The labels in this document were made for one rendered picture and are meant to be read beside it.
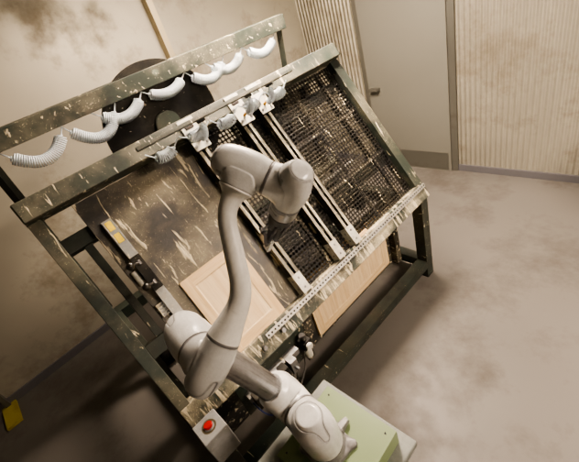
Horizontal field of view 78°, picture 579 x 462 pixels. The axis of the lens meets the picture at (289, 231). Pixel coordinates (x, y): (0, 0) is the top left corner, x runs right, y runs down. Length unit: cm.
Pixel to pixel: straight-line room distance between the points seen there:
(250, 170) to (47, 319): 342
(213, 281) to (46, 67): 250
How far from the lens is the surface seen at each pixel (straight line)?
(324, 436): 151
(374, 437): 170
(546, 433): 270
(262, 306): 207
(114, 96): 247
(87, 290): 192
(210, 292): 199
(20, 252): 391
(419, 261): 328
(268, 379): 150
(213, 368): 107
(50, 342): 430
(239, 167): 99
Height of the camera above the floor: 237
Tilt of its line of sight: 33 degrees down
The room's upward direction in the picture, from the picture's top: 20 degrees counter-clockwise
